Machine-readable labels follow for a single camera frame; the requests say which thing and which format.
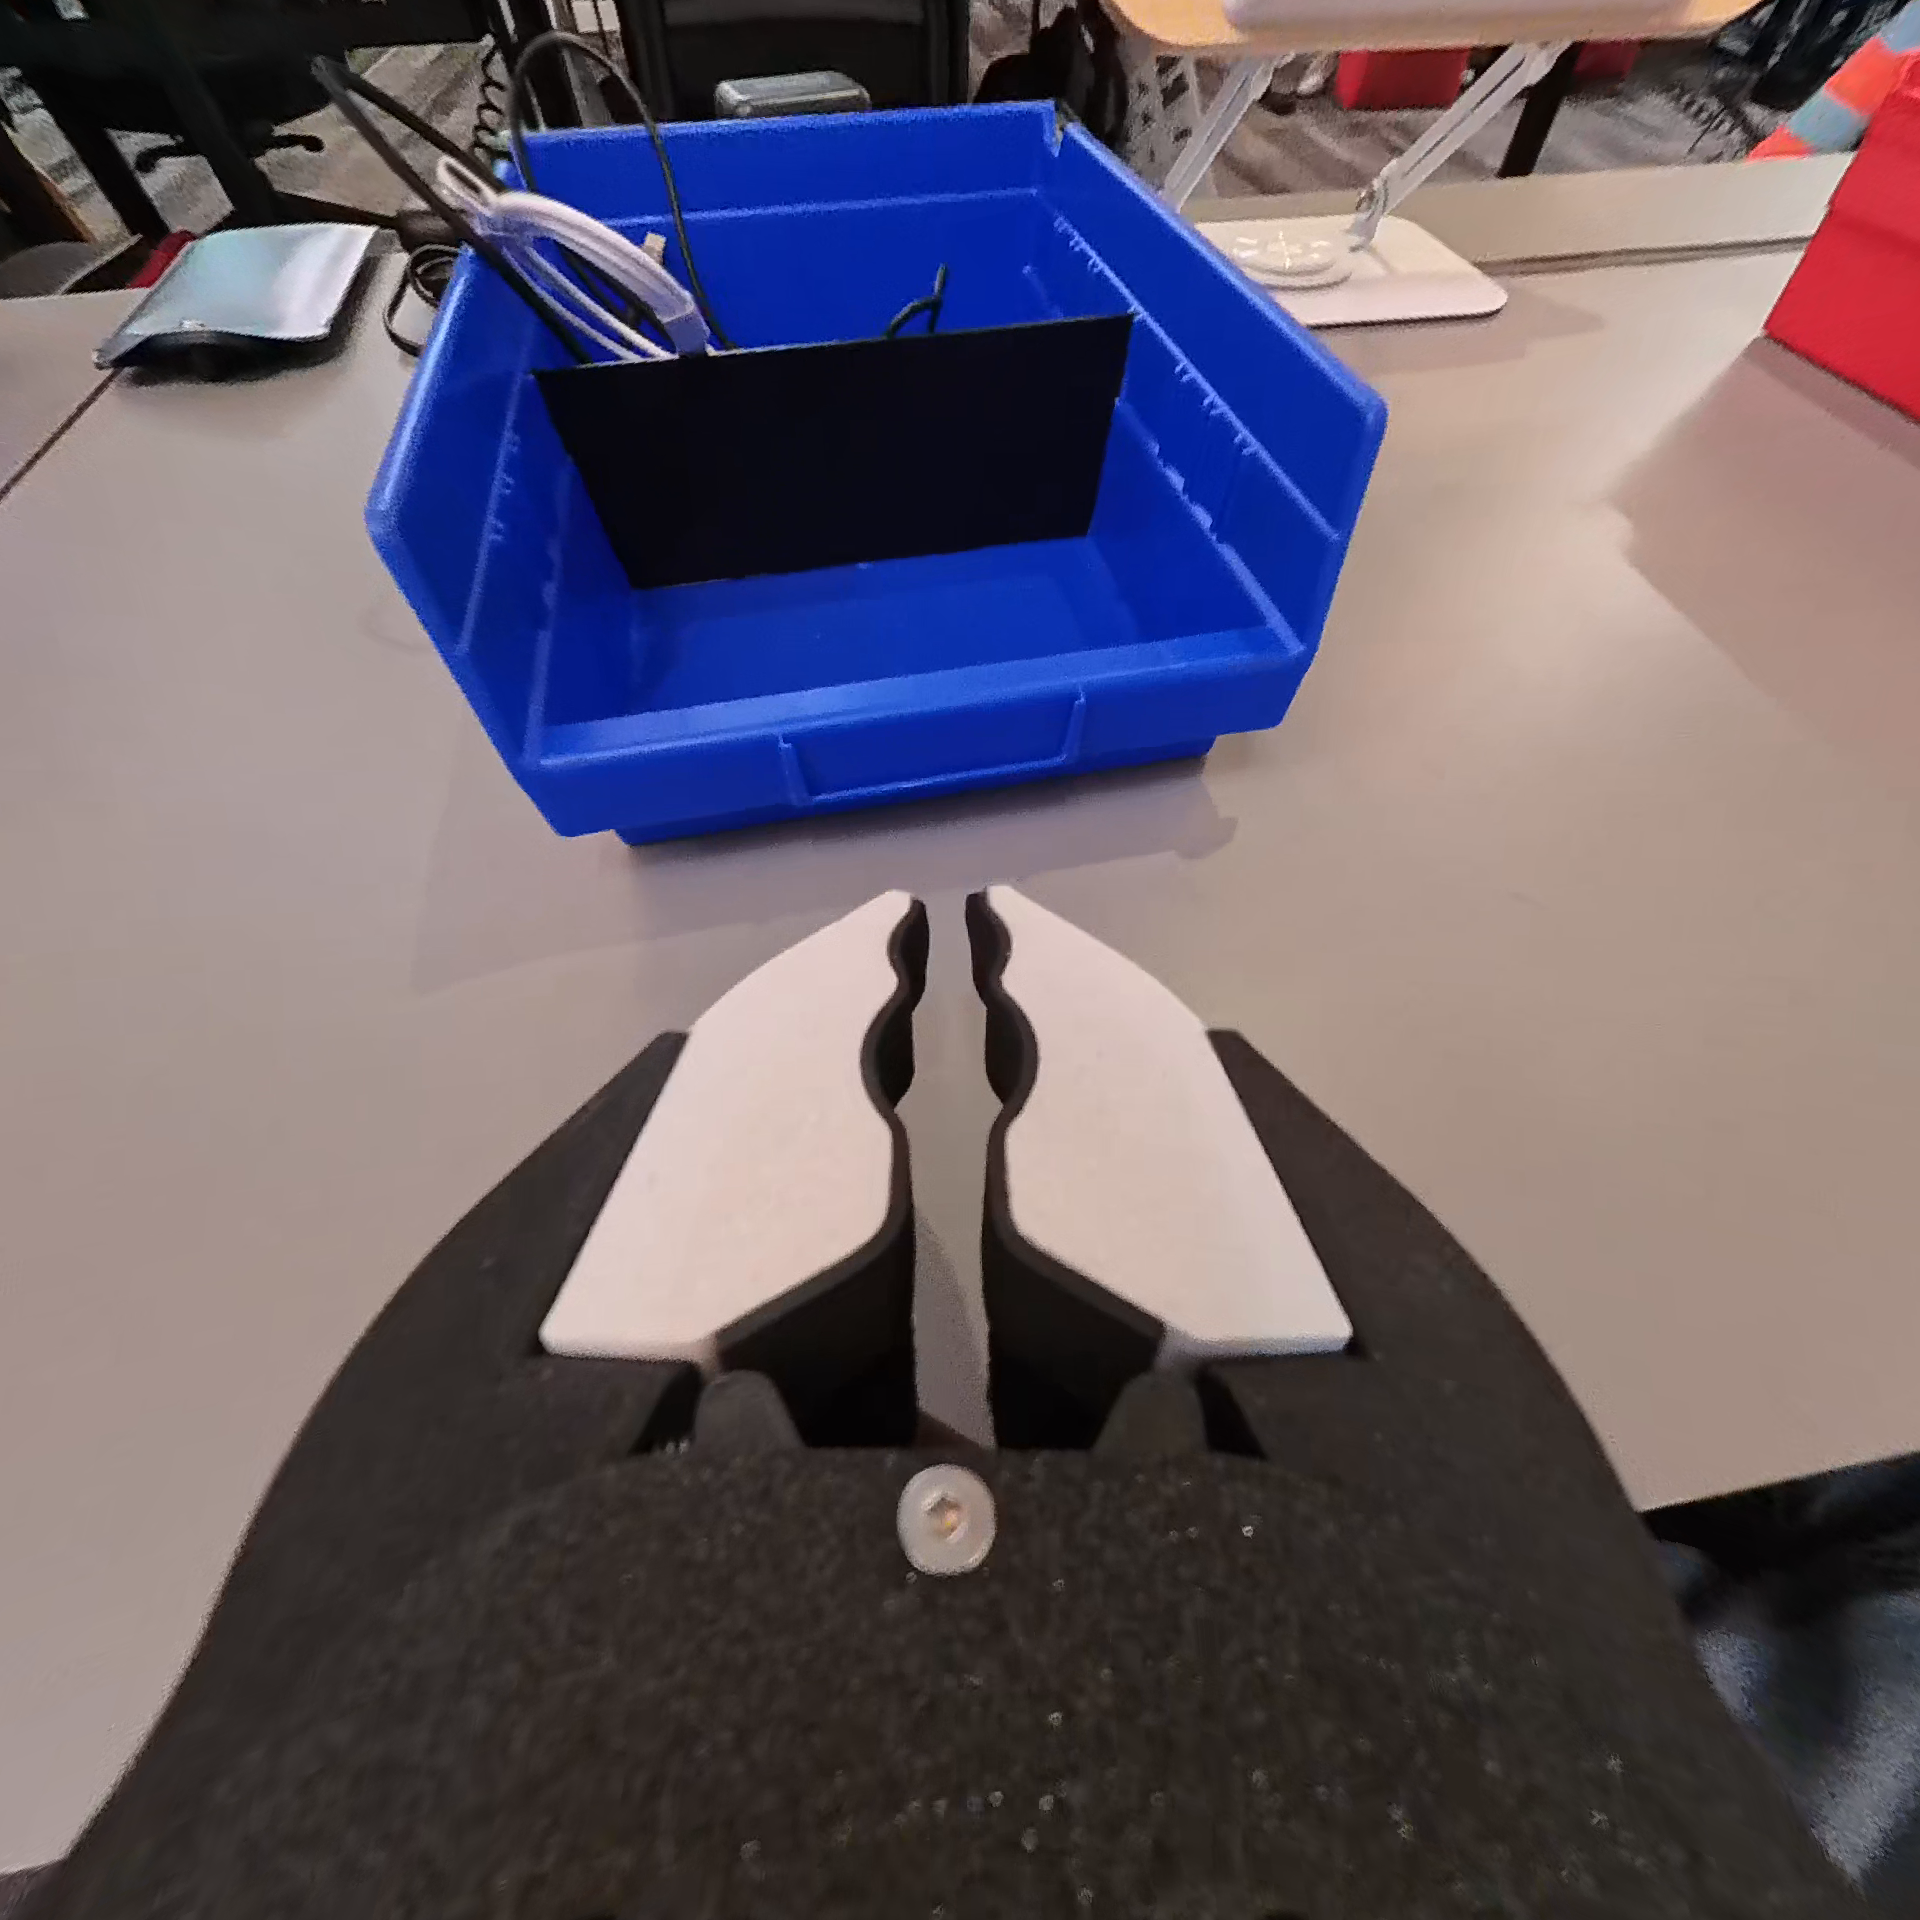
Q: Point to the black bin divider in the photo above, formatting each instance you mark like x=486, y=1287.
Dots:
x=839, y=452

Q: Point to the red storage bin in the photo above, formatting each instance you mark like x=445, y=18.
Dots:
x=1853, y=271

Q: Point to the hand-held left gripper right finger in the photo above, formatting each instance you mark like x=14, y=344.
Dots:
x=1156, y=1186

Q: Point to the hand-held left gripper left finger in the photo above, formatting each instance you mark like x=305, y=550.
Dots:
x=751, y=1171

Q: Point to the person's leg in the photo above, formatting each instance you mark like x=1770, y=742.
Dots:
x=1815, y=1651

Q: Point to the grey desk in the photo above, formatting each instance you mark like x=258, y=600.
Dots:
x=224, y=751

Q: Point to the red box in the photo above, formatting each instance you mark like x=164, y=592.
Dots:
x=1402, y=77

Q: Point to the silver pouch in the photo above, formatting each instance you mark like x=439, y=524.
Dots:
x=240, y=294

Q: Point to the small grey device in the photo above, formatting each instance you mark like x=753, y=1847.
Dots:
x=791, y=99

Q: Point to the blue storage bin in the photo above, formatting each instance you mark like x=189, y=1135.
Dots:
x=902, y=662

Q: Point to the wooden top white stand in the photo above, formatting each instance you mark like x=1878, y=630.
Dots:
x=1394, y=277

